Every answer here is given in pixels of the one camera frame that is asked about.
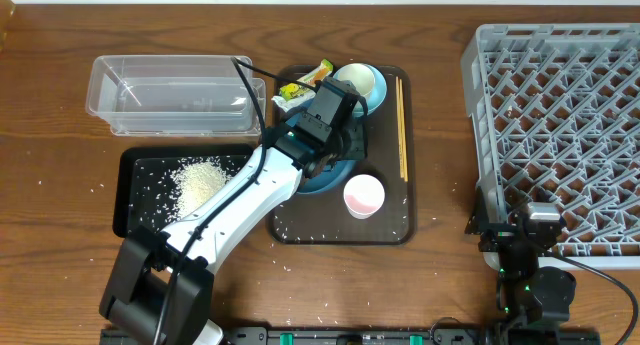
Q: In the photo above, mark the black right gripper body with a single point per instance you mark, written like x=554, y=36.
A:
x=500, y=234

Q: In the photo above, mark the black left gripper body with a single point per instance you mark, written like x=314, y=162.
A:
x=351, y=142

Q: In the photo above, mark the pink white cup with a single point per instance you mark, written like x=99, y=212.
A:
x=363, y=196

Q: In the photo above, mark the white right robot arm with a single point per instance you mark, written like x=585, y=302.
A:
x=536, y=299

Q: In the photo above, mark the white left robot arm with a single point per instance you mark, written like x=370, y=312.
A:
x=161, y=285

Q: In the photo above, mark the grey plastic dishwasher rack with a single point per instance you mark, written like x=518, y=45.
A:
x=555, y=114

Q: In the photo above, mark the black waste tray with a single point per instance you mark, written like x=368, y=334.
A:
x=144, y=187

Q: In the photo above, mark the light blue small bowl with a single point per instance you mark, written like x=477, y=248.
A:
x=379, y=93

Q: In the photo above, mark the cream paper cup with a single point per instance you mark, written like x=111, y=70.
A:
x=360, y=75

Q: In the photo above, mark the silver foil wrapper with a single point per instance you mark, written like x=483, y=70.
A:
x=287, y=105

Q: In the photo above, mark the yellow green snack wrapper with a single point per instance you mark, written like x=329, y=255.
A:
x=303, y=84

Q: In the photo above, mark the wooden chopstick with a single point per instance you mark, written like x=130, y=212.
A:
x=402, y=129
x=399, y=128

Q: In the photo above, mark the dark brown serving tray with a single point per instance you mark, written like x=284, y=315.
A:
x=323, y=219

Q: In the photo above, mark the clear plastic bin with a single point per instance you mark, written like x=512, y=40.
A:
x=176, y=95

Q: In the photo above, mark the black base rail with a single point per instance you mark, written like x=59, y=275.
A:
x=444, y=336

